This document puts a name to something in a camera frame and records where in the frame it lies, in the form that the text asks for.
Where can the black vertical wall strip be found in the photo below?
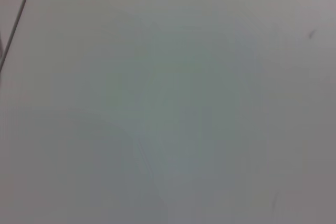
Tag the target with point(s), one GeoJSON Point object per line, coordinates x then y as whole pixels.
{"type": "Point", "coordinates": [21, 11]}

